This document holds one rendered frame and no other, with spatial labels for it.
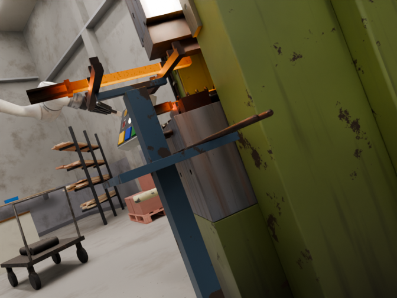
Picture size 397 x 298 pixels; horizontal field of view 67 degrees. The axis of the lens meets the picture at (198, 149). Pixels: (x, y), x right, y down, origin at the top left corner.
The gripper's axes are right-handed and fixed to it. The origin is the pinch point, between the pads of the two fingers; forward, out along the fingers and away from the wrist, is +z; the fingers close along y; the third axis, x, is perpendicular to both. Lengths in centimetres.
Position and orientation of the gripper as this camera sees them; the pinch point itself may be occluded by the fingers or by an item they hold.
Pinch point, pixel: (116, 113)
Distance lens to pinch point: 180.9
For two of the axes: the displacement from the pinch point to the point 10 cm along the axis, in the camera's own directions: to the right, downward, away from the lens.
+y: 6.0, -2.3, -7.7
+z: 8.0, 2.4, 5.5
